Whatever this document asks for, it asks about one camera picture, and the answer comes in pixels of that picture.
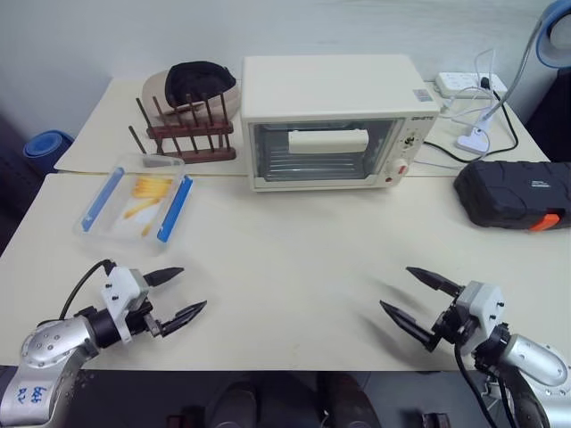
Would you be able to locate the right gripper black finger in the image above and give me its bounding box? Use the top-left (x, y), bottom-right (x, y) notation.
top-left (378, 300), bottom-right (437, 350)
top-left (405, 266), bottom-right (463, 297)

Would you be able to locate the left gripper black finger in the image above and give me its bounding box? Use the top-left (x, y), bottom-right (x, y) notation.
top-left (160, 300), bottom-right (209, 338)
top-left (145, 267), bottom-right (186, 288)

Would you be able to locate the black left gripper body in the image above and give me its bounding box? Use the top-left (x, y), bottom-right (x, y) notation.
top-left (128, 299), bottom-right (164, 342)

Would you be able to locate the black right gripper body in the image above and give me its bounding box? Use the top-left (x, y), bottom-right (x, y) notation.
top-left (429, 292), bottom-right (476, 356)

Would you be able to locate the clear container with fries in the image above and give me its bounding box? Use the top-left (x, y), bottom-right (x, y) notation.
top-left (71, 152), bottom-right (194, 258)

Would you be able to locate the cream toaster oven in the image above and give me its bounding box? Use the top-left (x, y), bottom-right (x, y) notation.
top-left (240, 53), bottom-right (440, 194)

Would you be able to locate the blue container clip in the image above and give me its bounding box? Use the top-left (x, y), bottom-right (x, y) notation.
top-left (155, 175), bottom-right (194, 243)
top-left (82, 166), bottom-right (127, 233)

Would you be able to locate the long yellow french fry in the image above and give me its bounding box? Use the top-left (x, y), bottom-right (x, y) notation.
top-left (121, 200), bottom-right (162, 220)

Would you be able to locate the black tool case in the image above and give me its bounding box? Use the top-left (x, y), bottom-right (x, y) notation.
top-left (452, 159), bottom-right (571, 235)

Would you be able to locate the small grey flat object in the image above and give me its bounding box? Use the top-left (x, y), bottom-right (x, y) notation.
top-left (141, 155), bottom-right (182, 169)

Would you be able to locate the orange case latch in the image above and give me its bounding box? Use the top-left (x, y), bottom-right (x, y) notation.
top-left (529, 213), bottom-right (560, 234)

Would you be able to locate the dark wooden peg rack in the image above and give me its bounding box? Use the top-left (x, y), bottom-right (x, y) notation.
top-left (128, 90), bottom-right (237, 166)

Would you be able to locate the white clip lamp base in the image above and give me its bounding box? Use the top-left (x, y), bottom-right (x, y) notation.
top-left (455, 119), bottom-right (491, 155)

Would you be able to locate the beige bowl with black cloth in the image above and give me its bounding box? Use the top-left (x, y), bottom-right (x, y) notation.
top-left (141, 60), bottom-right (244, 128)

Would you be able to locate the white power strip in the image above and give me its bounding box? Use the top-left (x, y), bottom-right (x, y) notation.
top-left (434, 70), bottom-right (508, 97)

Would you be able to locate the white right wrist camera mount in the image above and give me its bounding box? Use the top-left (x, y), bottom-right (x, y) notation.
top-left (454, 280), bottom-right (506, 356)

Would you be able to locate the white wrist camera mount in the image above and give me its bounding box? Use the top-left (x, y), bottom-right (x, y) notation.
top-left (454, 280), bottom-right (506, 356)
top-left (99, 266), bottom-right (151, 345)

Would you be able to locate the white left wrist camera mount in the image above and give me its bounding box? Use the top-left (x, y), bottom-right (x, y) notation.
top-left (99, 266), bottom-right (151, 345)

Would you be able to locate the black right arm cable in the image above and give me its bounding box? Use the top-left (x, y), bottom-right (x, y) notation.
top-left (453, 337), bottom-right (508, 428)

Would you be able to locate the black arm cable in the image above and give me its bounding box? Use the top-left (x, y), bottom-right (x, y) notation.
top-left (453, 337), bottom-right (508, 428)
top-left (59, 259), bottom-right (115, 320)

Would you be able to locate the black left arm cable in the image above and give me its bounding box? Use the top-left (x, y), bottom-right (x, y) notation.
top-left (59, 259), bottom-right (115, 320)

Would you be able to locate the black power cable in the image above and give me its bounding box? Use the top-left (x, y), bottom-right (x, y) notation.
top-left (422, 86), bottom-right (519, 169)

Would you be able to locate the white thin cable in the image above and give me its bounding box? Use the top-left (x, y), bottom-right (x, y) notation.
top-left (438, 86), bottom-right (488, 131)

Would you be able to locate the white looped cable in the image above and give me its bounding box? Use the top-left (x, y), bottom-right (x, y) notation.
top-left (471, 47), bottom-right (499, 86)

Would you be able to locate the blue ring lamp head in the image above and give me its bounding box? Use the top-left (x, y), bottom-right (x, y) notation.
top-left (534, 0), bottom-right (571, 71)

